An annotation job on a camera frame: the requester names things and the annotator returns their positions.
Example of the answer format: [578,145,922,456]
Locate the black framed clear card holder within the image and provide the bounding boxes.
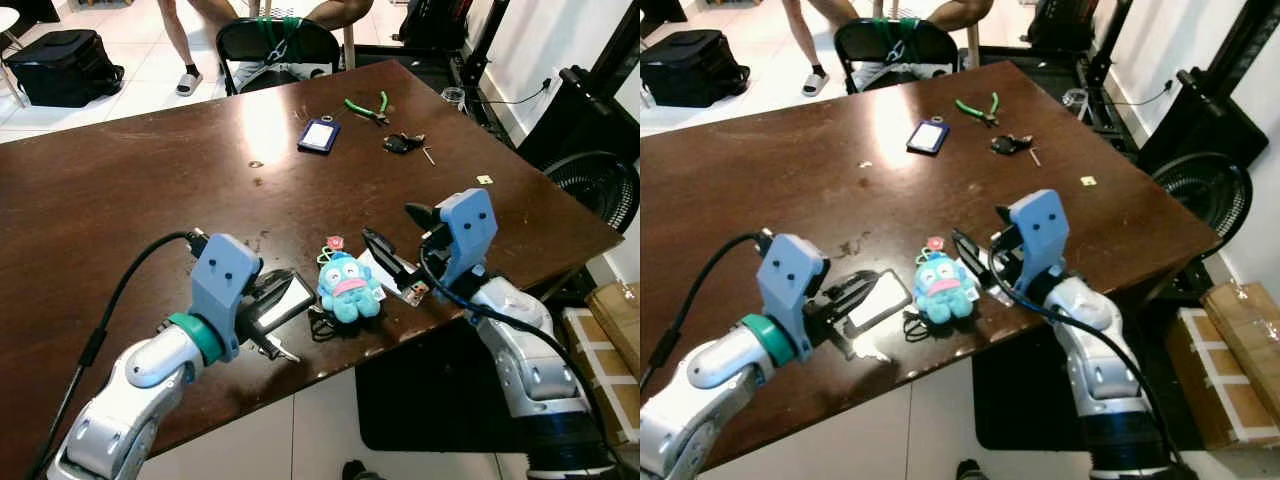
[250,268,317,339]
[840,267,914,341]

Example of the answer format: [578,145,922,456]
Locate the blue card holder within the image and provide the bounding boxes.
[297,117,342,154]
[906,117,951,155]

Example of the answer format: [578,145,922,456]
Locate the dark brown wooden table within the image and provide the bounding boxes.
[640,58,1223,471]
[0,58,626,480]

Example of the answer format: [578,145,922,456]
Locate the black floor mat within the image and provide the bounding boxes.
[972,350,1101,451]
[355,320,521,453]

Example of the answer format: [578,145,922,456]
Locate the black floor fan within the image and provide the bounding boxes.
[545,150,641,237]
[1150,152,1253,241]

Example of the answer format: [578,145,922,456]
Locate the black equipment case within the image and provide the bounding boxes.
[1135,68,1271,176]
[515,65,641,176]

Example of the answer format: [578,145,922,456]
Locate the plain brown cardboard box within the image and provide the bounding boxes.
[1205,280,1280,366]
[585,280,641,351]

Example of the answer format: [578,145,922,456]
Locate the black box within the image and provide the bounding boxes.
[1030,0,1101,51]
[400,0,473,51]

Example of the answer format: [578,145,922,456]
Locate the person's bare leg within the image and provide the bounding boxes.
[815,0,867,27]
[925,0,996,31]
[158,0,206,81]
[300,0,376,31]
[783,0,831,81]
[188,0,241,29]

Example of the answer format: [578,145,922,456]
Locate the cardboard box with white tape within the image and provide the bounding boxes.
[1165,305,1280,451]
[560,305,641,446]

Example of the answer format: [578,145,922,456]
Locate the black folding chair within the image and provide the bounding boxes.
[215,16,343,98]
[835,16,961,96]

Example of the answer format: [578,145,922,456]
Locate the black fabric bag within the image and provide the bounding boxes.
[640,29,751,109]
[3,29,127,109]

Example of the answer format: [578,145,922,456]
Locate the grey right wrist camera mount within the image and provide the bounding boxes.
[436,187,499,292]
[1007,187,1070,287]

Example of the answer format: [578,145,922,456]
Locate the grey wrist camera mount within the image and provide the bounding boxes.
[436,187,499,292]
[1007,187,1070,287]
[190,233,264,363]
[757,233,829,363]

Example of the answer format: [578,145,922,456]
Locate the blue plush fish keychain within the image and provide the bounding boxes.
[316,236,387,325]
[913,236,981,325]

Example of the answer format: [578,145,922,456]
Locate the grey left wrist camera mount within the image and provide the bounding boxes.
[190,233,264,363]
[757,233,829,363]

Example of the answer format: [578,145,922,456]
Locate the green handled pliers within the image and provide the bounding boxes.
[344,91,391,127]
[954,91,1001,128]

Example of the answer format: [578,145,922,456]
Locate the black metal frame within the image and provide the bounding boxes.
[975,0,1141,151]
[355,0,521,141]

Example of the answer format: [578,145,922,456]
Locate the green strap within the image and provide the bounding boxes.
[878,14,921,63]
[255,14,303,63]

